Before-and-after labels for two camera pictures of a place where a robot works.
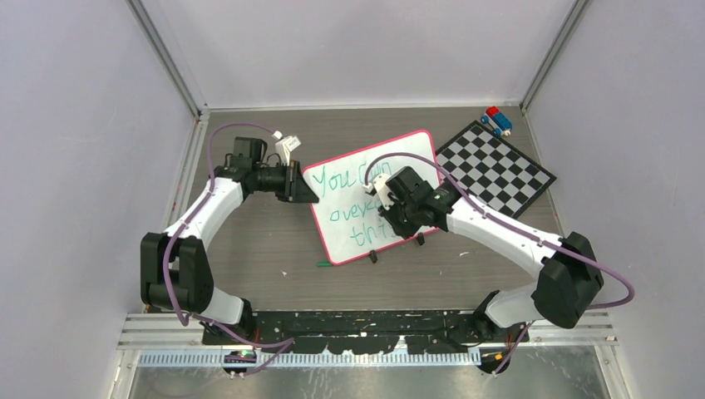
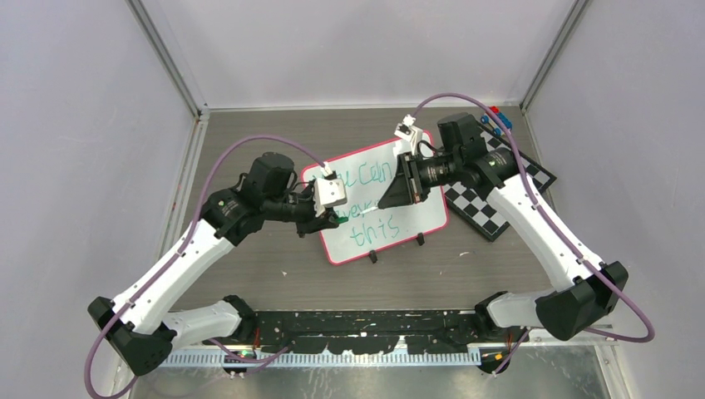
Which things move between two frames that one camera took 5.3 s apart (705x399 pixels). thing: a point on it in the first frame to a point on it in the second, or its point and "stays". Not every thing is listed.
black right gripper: x=390 y=214 to x=406 y=188
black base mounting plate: x=373 y=332 stays
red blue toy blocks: x=499 y=121 stays
